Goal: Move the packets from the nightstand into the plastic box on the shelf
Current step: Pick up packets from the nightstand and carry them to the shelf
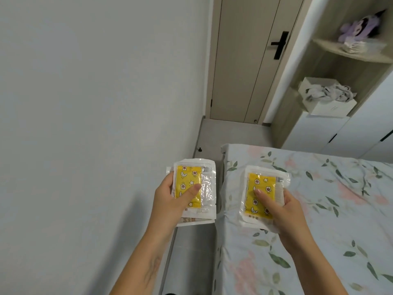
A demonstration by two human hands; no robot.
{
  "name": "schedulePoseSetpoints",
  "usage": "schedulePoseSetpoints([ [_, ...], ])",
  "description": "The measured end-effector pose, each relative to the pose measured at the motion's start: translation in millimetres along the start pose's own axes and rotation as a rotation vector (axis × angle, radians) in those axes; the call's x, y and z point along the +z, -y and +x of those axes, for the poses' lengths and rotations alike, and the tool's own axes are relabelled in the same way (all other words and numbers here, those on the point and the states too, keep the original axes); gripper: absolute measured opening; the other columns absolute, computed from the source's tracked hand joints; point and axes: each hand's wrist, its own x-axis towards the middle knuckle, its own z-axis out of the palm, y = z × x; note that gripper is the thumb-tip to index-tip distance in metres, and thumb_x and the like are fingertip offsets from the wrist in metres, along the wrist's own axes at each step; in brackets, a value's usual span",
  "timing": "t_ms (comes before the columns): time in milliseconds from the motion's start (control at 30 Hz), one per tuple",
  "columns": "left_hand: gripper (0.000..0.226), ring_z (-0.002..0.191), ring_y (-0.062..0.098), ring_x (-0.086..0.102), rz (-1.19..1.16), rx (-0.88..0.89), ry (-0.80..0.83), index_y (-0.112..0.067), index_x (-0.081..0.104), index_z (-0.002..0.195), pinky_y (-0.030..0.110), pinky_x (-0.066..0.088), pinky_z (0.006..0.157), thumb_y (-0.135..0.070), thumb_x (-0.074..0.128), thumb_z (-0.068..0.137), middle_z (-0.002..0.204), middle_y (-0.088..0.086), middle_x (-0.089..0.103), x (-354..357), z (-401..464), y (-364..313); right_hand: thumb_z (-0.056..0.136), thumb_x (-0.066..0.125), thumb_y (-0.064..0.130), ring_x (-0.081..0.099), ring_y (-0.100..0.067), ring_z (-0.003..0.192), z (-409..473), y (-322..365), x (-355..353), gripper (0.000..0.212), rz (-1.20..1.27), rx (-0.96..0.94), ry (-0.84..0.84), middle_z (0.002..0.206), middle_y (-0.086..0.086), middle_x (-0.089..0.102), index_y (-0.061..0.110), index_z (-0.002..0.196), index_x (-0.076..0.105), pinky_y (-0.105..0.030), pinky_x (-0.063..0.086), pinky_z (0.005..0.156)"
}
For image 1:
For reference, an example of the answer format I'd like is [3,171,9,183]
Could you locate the person's right hand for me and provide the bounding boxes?
[253,186,317,254]

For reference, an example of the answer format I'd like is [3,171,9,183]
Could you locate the person's left hand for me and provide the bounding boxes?
[150,173,202,243]

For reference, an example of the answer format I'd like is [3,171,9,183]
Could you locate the white box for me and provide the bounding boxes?
[298,77,357,117]

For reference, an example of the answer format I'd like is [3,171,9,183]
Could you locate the clear plastic container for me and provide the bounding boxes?
[343,39,386,56]

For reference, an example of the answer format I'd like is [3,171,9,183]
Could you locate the wooden shelf unit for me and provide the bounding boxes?
[271,0,393,148]

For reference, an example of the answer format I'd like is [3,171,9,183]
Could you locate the person's right forearm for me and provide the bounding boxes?
[290,239,349,295]

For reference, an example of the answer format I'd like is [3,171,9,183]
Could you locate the person's left forearm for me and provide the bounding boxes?
[109,230,172,295]

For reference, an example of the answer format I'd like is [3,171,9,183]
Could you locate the floral bed sheet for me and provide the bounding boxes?
[213,143,393,295]

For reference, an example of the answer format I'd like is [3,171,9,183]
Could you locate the gray crumpled clothes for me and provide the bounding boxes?
[305,84,357,103]

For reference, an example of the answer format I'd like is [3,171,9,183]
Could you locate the beige door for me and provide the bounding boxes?
[205,0,314,125]
[210,0,305,123]

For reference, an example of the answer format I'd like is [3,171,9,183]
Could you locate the purple plush toy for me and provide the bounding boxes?
[339,10,386,43]

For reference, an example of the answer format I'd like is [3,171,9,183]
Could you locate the black door handle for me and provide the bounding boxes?
[271,31,290,60]

